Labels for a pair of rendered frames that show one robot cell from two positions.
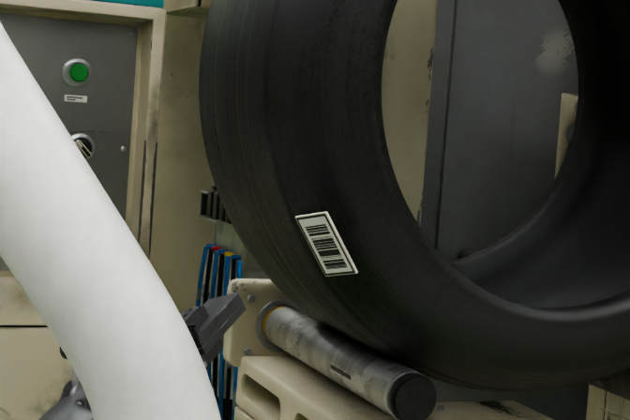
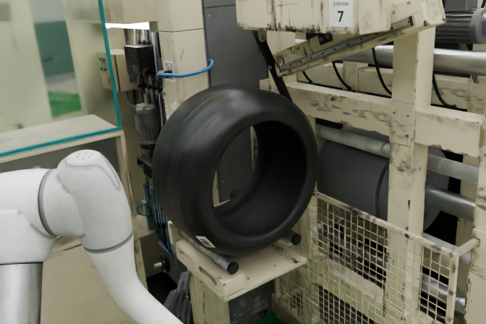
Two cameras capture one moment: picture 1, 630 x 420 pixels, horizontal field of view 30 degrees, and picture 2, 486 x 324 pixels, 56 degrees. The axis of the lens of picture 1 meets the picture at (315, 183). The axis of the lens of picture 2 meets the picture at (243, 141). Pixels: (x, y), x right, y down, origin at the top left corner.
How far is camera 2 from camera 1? 0.72 m
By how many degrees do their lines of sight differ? 19
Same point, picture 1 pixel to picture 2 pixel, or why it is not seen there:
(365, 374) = (218, 261)
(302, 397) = (200, 262)
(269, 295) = not seen: hidden behind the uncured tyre
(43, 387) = not seen: hidden behind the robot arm
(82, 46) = (97, 147)
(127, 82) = (115, 153)
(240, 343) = (175, 239)
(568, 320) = (268, 236)
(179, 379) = not seen: outside the picture
